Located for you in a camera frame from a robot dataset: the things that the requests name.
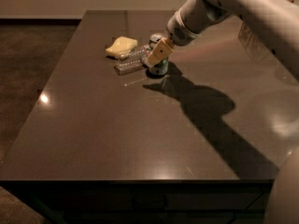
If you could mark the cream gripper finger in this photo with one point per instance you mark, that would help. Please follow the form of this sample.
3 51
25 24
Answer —
161 51

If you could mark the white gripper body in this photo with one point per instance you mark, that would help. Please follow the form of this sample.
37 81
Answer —
179 33

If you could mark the green white 7up can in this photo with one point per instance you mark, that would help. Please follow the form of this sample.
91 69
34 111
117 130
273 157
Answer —
161 68

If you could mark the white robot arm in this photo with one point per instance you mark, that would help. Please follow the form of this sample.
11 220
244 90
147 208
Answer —
276 23

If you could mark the clear plastic water bottle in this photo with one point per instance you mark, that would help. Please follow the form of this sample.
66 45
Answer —
133 62

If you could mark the yellow sponge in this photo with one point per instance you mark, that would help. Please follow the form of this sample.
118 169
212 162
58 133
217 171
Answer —
121 47

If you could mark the dark cabinet drawers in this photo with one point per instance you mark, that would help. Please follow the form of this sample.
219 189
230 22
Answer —
112 202

